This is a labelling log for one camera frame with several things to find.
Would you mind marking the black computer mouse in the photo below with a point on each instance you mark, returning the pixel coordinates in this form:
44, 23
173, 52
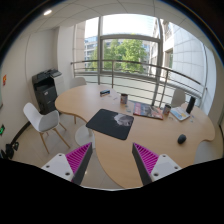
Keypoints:
181, 139

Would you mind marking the colourful magazine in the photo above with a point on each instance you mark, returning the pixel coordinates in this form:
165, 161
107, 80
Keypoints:
146, 110

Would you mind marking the small black box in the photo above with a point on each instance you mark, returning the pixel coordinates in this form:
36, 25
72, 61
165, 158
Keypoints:
104, 92

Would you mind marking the white chair wooden legs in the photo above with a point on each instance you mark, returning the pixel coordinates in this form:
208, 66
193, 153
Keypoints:
43, 123

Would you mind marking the wooden meeting table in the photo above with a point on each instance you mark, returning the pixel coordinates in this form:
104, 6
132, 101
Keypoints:
159, 136

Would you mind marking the white chair right back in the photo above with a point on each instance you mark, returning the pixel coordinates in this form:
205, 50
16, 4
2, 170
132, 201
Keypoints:
178, 98

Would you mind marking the metal railing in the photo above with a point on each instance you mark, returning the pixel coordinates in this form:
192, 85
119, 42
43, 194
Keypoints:
144, 82

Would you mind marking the dark printed mug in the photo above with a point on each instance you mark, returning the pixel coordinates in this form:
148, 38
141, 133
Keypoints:
124, 98

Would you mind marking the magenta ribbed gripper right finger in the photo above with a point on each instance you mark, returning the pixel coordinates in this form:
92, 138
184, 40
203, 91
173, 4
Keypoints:
152, 166

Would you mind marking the black office printer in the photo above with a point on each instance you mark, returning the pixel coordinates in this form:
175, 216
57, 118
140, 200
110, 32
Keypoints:
45, 89

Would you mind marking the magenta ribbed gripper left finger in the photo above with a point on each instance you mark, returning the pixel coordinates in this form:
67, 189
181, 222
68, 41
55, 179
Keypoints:
71, 166

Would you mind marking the white can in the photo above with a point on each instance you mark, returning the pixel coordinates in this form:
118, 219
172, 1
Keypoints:
166, 109

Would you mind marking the ceiling light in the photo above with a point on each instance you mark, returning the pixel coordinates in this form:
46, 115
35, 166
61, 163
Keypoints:
47, 12

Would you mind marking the black mouse pad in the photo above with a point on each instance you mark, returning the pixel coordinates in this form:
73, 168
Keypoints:
111, 123

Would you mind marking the black speaker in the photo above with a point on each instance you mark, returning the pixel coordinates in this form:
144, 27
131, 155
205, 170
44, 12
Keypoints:
190, 105

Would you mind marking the white chair behind table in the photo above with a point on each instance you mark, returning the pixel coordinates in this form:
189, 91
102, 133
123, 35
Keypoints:
77, 81

